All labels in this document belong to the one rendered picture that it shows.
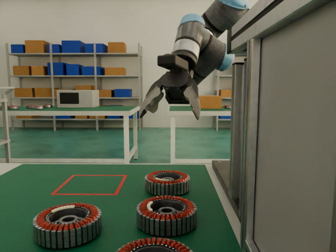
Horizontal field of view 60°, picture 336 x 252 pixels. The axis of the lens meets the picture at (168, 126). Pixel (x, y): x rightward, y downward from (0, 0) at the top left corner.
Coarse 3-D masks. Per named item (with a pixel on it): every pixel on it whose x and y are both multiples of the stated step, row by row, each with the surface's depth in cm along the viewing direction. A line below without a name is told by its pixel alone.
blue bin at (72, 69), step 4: (68, 64) 666; (72, 64) 666; (76, 64) 666; (68, 68) 667; (72, 68) 667; (76, 68) 667; (80, 68) 685; (68, 72) 668; (72, 72) 668; (76, 72) 668; (80, 72) 685
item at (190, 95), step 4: (188, 88) 72; (192, 88) 71; (184, 92) 71; (188, 92) 71; (192, 92) 71; (188, 96) 70; (192, 96) 70; (196, 96) 70; (188, 100) 72; (192, 100) 70; (196, 100) 69; (192, 104) 69; (196, 104) 69; (192, 108) 68; (196, 108) 68; (196, 112) 68; (196, 116) 68
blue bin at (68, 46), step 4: (64, 40) 659; (68, 40) 659; (72, 40) 659; (76, 40) 659; (64, 44) 660; (68, 44) 660; (72, 44) 660; (76, 44) 660; (80, 44) 665; (84, 44) 699; (64, 48) 661; (68, 48) 661; (72, 48) 661; (76, 48) 661; (80, 48) 665; (84, 48) 699; (64, 52) 662; (68, 52) 662; (72, 52) 662; (76, 52) 662; (80, 52) 665; (84, 52) 699
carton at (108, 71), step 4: (108, 68) 668; (112, 68) 668; (116, 68) 668; (120, 68) 668; (124, 68) 691; (108, 72) 669; (112, 72) 669; (116, 72) 669; (120, 72) 669; (124, 72) 691
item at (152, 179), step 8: (152, 176) 72; (160, 176) 75; (168, 176) 76; (176, 176) 74; (184, 176) 71; (152, 184) 68; (160, 184) 68; (168, 184) 68; (176, 184) 68; (184, 184) 69; (152, 192) 68; (160, 192) 68; (168, 192) 68; (176, 192) 68; (184, 192) 69
